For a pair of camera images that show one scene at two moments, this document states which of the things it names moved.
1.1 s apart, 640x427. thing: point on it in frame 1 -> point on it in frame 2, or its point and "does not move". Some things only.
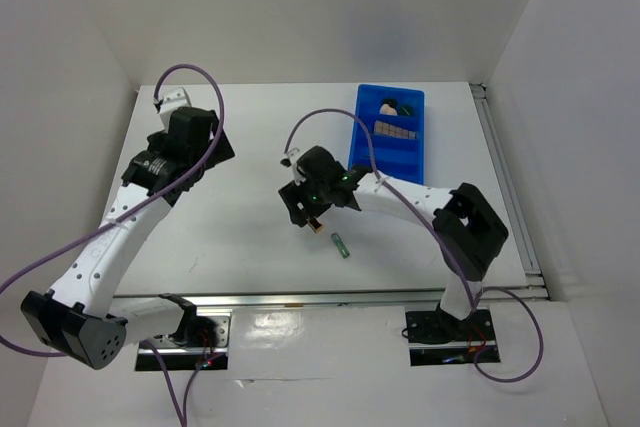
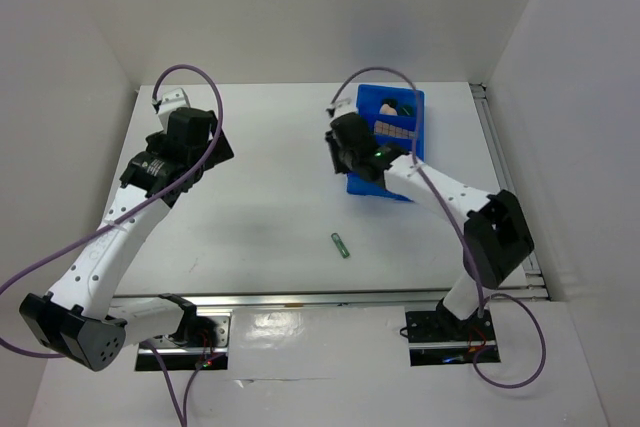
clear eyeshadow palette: x=386 y=129 does not move
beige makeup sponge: x=385 y=109 does not move
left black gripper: x=222 y=151 does not move
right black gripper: x=292 y=195 -> x=340 y=166
